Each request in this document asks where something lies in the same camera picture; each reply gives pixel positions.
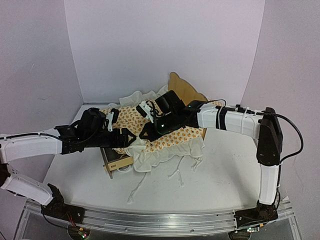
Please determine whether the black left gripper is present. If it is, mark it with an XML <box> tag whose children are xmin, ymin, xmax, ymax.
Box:
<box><xmin>84</xmin><ymin>127</ymin><xmax>136</xmax><ymax>149</ymax></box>

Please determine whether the aluminium front rail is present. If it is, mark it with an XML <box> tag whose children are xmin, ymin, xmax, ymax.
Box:
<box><xmin>25</xmin><ymin>199</ymin><xmax>294</xmax><ymax>237</ymax></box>

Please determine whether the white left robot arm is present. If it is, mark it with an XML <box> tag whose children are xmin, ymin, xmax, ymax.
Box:
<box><xmin>0</xmin><ymin>107</ymin><xmax>137</xmax><ymax>219</ymax></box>

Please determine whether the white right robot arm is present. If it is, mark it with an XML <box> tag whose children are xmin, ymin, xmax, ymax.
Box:
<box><xmin>137</xmin><ymin>91</ymin><xmax>290</xmax><ymax>222</ymax></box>

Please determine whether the duck print mattress cushion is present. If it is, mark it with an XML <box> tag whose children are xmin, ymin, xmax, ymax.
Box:
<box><xmin>99</xmin><ymin>83</ymin><xmax>208</xmax><ymax>205</ymax></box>

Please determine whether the wooden pet bed frame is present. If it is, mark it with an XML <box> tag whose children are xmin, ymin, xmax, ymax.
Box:
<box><xmin>99</xmin><ymin>71</ymin><xmax>210</xmax><ymax>180</ymax></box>

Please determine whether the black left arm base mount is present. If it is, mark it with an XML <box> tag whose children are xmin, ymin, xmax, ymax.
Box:
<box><xmin>41</xmin><ymin>183</ymin><xmax>85</xmax><ymax>224</ymax></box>

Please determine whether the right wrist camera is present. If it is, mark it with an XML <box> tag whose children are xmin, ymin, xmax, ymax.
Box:
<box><xmin>136</xmin><ymin>101</ymin><xmax>156</xmax><ymax>123</ymax></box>

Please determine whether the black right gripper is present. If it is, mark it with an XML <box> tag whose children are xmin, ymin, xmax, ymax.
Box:
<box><xmin>139</xmin><ymin>111</ymin><xmax>179</xmax><ymax>143</ymax></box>

